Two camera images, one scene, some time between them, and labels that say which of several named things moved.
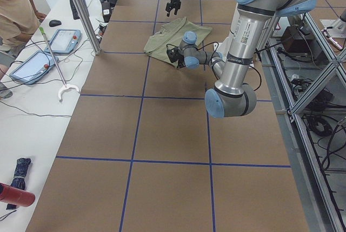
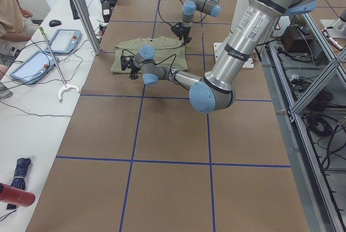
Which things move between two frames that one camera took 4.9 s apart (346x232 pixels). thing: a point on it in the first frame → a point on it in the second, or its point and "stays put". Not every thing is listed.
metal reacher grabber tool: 65,86 stays put
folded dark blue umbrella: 19,179 stays put
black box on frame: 293,41 stays put
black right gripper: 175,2 → 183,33
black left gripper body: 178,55 → 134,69
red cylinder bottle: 15,196 stays put
